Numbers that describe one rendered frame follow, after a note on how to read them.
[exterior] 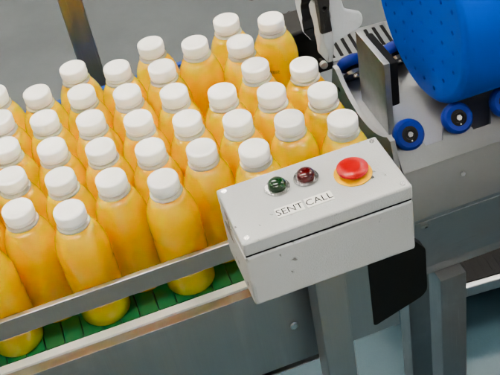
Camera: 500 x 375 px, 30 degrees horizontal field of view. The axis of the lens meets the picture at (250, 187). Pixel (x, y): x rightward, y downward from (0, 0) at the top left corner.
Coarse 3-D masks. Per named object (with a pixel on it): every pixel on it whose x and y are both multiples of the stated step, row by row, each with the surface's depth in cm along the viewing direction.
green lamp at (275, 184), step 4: (276, 176) 106; (280, 176) 105; (272, 180) 105; (276, 180) 105; (280, 180) 105; (284, 180) 105; (268, 184) 105; (272, 184) 105; (276, 184) 105; (280, 184) 104; (284, 184) 105; (268, 188) 105; (272, 188) 105; (276, 188) 104; (280, 188) 104; (284, 188) 105; (272, 192) 105; (276, 192) 105
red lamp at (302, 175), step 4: (300, 168) 106; (304, 168) 106; (308, 168) 106; (300, 172) 105; (304, 172) 105; (308, 172) 105; (312, 172) 105; (296, 176) 106; (300, 176) 105; (304, 176) 105; (308, 176) 105; (312, 176) 105; (300, 180) 105; (304, 180) 105; (308, 180) 105
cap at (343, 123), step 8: (336, 112) 117; (344, 112) 117; (352, 112) 117; (328, 120) 117; (336, 120) 116; (344, 120) 116; (352, 120) 116; (328, 128) 117; (336, 128) 115; (344, 128) 115; (352, 128) 116; (336, 136) 116; (344, 136) 116
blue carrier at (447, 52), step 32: (384, 0) 142; (416, 0) 130; (448, 0) 119; (480, 0) 117; (416, 32) 134; (448, 32) 123; (480, 32) 119; (416, 64) 138; (448, 64) 126; (480, 64) 122; (448, 96) 130
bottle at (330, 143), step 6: (360, 132) 118; (324, 138) 119; (330, 138) 117; (336, 138) 117; (342, 138) 117; (348, 138) 116; (354, 138) 117; (360, 138) 117; (366, 138) 119; (324, 144) 119; (330, 144) 118; (336, 144) 117; (342, 144) 117; (348, 144) 117; (324, 150) 119; (330, 150) 118
